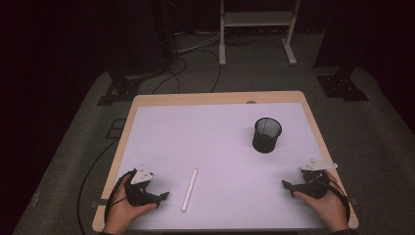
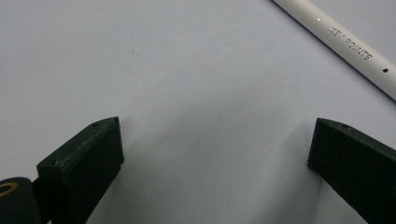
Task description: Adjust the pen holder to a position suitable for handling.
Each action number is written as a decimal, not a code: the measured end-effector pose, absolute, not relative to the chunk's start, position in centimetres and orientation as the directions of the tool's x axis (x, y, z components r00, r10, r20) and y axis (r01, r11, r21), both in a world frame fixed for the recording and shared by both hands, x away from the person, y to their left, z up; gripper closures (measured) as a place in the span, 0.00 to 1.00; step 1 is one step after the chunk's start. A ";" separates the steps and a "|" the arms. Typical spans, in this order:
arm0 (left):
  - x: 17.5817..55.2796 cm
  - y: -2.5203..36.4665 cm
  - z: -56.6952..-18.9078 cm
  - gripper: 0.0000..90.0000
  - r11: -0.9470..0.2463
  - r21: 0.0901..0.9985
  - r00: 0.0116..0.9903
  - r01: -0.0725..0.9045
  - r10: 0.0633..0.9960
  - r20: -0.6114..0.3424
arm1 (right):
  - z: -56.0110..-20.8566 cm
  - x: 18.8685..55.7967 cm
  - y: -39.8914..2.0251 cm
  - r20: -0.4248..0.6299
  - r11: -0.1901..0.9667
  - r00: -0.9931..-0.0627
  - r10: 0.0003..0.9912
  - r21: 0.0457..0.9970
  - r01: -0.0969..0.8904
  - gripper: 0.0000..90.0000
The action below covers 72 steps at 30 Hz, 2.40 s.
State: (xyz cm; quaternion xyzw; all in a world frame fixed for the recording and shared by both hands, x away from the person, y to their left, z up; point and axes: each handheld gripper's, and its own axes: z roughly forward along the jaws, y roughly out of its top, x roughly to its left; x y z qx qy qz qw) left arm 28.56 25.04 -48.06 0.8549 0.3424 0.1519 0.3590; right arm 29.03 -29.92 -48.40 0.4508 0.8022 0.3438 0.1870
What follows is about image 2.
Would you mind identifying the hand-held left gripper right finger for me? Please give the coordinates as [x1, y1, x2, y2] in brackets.
[307, 117, 396, 224]

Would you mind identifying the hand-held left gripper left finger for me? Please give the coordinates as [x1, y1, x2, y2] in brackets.
[35, 116, 125, 224]

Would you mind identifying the white pen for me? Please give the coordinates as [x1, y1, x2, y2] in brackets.
[271, 0, 396, 102]

